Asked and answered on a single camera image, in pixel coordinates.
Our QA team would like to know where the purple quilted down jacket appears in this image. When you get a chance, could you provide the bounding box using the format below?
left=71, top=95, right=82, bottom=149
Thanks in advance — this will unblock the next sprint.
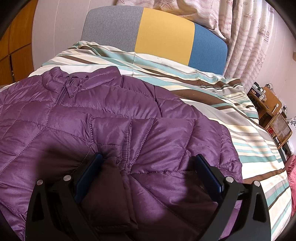
left=1, top=67, right=242, bottom=240

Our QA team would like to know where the pink red blanket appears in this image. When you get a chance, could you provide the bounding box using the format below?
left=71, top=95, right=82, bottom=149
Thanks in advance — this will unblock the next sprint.
left=285, top=155, right=296, bottom=216

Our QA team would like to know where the wooden chair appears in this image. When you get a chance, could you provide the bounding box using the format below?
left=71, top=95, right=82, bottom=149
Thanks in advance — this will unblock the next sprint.
left=265, top=113, right=292, bottom=149

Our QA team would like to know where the wooden desk with clutter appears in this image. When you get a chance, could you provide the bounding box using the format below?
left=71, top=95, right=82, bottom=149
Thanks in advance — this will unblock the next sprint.
left=247, top=82, right=282, bottom=128

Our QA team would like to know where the striped bed duvet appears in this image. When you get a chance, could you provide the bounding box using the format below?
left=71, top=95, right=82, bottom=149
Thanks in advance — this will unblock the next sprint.
left=34, top=41, right=292, bottom=240

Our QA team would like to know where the orange wooden wardrobe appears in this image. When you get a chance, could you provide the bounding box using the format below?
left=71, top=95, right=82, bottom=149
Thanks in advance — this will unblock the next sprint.
left=1, top=1, right=38, bottom=86

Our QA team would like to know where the pink patterned curtain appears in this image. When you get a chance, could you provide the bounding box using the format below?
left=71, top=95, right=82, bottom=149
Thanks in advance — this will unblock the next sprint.
left=117, top=0, right=274, bottom=92

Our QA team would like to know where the grey yellow blue headboard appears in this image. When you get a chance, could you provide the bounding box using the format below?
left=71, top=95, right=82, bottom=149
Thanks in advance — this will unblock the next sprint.
left=81, top=6, right=227, bottom=75

